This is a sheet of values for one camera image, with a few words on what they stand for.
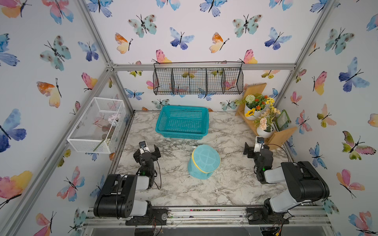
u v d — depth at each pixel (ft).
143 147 2.47
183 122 3.75
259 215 2.39
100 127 2.37
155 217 2.41
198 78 3.23
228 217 2.42
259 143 2.57
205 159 2.71
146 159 2.24
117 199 1.45
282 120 3.68
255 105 3.17
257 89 3.25
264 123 2.81
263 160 2.34
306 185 1.49
